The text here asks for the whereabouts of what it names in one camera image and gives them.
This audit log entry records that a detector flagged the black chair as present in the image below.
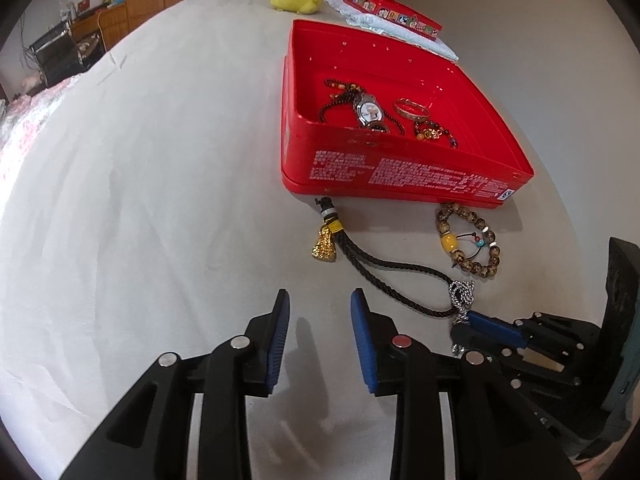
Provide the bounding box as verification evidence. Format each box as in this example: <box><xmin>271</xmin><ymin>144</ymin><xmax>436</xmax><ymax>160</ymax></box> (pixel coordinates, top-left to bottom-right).
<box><xmin>27</xmin><ymin>22</ymin><xmax>108</xmax><ymax>87</ymax></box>

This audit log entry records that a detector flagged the black cord necklace gold pouch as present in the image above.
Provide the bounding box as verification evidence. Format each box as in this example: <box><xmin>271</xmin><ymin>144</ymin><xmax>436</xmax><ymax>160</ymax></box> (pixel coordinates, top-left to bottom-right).
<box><xmin>312</xmin><ymin>197</ymin><xmax>468</xmax><ymax>319</ymax></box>

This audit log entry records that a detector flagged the brown bead bracelet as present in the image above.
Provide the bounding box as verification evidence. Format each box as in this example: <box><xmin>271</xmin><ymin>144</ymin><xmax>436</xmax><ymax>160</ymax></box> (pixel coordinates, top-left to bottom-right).
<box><xmin>435</xmin><ymin>202</ymin><xmax>502</xmax><ymax>278</ymax></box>

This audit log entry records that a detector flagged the dark beaded bracelet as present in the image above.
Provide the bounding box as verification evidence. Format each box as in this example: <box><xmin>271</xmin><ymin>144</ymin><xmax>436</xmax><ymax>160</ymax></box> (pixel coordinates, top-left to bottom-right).
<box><xmin>413</xmin><ymin>119</ymin><xmax>460</xmax><ymax>149</ymax></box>

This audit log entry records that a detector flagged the red tin box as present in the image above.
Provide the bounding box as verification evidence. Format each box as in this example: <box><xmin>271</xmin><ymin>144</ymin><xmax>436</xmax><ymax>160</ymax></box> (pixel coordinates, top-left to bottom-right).
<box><xmin>280</xmin><ymin>19</ymin><xmax>535</xmax><ymax>209</ymax></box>

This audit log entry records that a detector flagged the white folded towel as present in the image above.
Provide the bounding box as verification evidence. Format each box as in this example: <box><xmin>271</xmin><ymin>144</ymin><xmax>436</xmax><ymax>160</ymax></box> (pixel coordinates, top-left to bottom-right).
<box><xmin>325</xmin><ymin>0</ymin><xmax>460</xmax><ymax>63</ymax></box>

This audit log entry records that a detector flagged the engraved silver bangle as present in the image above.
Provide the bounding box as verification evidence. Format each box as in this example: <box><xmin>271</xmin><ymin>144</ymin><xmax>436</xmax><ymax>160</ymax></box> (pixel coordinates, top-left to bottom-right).
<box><xmin>393</xmin><ymin>98</ymin><xmax>432</xmax><ymax>121</ymax></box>

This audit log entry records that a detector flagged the black cord bracelet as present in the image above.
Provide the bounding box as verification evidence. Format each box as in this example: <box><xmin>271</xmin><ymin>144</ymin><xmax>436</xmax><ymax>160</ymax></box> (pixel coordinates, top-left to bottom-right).
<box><xmin>319</xmin><ymin>77</ymin><xmax>365</xmax><ymax>124</ymax></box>

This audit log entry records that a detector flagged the silver metal wristwatch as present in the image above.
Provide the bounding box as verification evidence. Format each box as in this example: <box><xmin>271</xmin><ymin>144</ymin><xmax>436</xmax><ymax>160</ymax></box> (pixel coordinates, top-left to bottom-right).
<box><xmin>350</xmin><ymin>91</ymin><xmax>388</xmax><ymax>131</ymax></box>

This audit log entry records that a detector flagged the pink floral bedding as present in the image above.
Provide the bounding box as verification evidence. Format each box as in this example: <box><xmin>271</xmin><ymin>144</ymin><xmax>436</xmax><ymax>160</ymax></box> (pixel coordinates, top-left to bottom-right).
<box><xmin>0</xmin><ymin>74</ymin><xmax>92</xmax><ymax>188</ymax></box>

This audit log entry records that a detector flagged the red tin lid cartoon print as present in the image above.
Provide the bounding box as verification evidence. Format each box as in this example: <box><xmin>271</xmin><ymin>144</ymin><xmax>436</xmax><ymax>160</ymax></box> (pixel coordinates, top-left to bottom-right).
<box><xmin>345</xmin><ymin>0</ymin><xmax>443</xmax><ymax>41</ymax></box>

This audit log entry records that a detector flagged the black white patterned cord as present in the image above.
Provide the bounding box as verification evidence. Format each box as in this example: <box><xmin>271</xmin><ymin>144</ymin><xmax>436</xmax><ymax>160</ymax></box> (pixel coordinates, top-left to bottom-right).
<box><xmin>447</xmin><ymin>280</ymin><xmax>476</xmax><ymax>353</ymax></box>

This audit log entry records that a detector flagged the wooden desk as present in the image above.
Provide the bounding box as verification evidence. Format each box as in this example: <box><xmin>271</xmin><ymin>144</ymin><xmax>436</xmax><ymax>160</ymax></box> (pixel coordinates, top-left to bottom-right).
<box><xmin>65</xmin><ymin>2</ymin><xmax>132</xmax><ymax>57</ymax></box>

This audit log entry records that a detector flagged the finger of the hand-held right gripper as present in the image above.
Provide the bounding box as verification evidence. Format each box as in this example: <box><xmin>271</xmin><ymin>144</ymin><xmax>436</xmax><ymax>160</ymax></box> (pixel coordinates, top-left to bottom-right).
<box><xmin>451</xmin><ymin>326</ymin><xmax>576</xmax><ymax>411</ymax></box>
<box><xmin>469</xmin><ymin>310</ymin><xmax>607</xmax><ymax>357</ymax></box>

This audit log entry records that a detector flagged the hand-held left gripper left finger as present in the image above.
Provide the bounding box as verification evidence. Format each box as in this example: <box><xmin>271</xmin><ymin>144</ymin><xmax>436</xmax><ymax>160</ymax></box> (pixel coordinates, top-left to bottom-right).
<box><xmin>57</xmin><ymin>289</ymin><xmax>292</xmax><ymax>480</ymax></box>

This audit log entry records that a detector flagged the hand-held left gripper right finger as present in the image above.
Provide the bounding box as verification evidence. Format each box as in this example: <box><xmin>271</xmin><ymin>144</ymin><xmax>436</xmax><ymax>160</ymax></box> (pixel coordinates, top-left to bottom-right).
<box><xmin>350</xmin><ymin>287</ymin><xmax>581</xmax><ymax>480</ymax></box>

